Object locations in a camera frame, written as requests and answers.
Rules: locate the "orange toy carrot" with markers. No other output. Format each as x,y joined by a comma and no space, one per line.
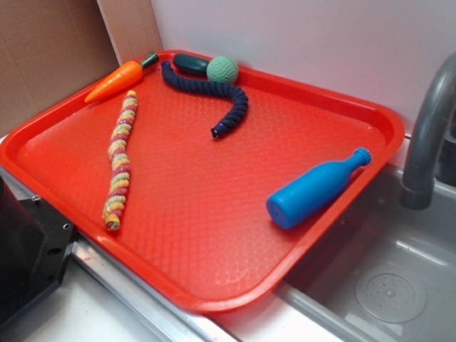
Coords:
124,76

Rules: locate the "grey toy faucet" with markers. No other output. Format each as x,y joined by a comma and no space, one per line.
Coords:
431,152

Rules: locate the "brown cardboard panel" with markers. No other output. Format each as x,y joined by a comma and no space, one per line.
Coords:
52,49

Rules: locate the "green crocheted ball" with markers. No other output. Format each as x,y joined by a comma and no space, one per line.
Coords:
223,69

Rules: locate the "grey plastic sink basin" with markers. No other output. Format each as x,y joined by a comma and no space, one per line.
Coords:
382,272

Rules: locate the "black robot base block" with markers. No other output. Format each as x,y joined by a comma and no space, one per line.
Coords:
36,241

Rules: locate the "red plastic tray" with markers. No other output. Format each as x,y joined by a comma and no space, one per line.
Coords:
195,225

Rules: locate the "dark green oval toy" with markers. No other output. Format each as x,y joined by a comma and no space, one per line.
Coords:
190,64

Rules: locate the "blue plastic toy bottle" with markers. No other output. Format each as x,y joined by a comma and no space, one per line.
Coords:
298,200

